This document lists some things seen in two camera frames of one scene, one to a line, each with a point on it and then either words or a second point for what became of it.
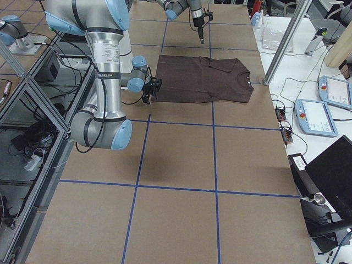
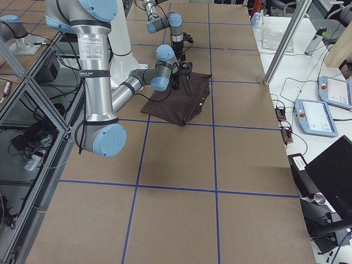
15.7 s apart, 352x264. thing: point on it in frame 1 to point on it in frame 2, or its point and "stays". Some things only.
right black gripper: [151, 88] to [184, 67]
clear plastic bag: [271, 39] stays
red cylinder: [257, 7] stays
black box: [325, 185] stays
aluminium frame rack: [36, 112] stays
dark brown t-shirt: [188, 78] to [180, 106]
